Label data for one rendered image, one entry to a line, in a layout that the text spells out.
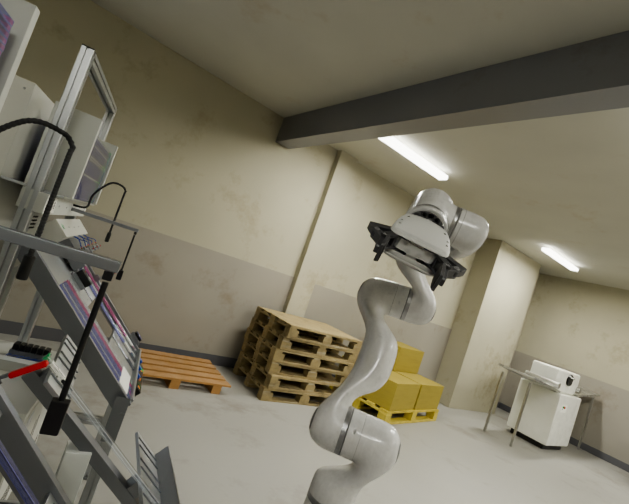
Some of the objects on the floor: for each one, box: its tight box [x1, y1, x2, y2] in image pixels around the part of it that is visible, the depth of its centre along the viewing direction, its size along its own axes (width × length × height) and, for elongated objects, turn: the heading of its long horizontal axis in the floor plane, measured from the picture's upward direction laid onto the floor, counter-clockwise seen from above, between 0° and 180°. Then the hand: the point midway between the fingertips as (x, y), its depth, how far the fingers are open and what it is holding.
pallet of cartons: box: [329, 341, 444, 425], centre depth 561 cm, size 160×116×86 cm
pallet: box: [139, 348, 231, 394], centre depth 399 cm, size 114×76×10 cm
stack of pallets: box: [233, 306, 363, 407], centre depth 484 cm, size 118×82×84 cm
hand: (408, 265), depth 59 cm, fingers open, 8 cm apart
